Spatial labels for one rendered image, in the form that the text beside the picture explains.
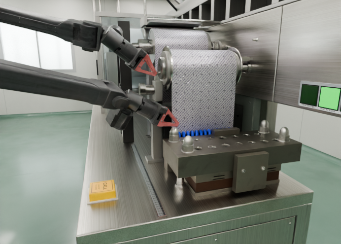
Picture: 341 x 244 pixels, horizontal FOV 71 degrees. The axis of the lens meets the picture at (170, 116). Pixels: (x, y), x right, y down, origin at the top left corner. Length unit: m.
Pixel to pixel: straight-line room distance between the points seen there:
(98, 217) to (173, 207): 0.19
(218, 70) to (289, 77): 0.22
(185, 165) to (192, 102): 0.25
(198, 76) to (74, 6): 5.76
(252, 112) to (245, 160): 0.31
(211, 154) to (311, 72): 0.35
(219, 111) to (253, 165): 0.24
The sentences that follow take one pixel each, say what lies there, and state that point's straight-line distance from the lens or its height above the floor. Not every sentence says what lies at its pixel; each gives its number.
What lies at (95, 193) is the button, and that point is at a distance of 0.71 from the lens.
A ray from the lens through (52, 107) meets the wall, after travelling 6.51.
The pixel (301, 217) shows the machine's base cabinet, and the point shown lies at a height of 0.82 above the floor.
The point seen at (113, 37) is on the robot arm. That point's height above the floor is 1.34.
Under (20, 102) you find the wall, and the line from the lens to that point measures 6.64.
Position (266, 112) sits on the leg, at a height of 1.05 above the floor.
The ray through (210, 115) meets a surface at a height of 1.09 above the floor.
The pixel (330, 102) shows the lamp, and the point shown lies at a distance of 0.70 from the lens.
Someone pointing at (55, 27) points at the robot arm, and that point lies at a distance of 0.83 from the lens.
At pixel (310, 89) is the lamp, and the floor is 1.20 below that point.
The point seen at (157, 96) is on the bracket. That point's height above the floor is 1.15.
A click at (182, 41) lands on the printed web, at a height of 1.36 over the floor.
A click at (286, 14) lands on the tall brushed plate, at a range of 0.84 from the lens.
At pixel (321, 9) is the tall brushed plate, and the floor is 1.40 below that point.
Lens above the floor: 1.27
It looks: 13 degrees down
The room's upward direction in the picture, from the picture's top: straight up
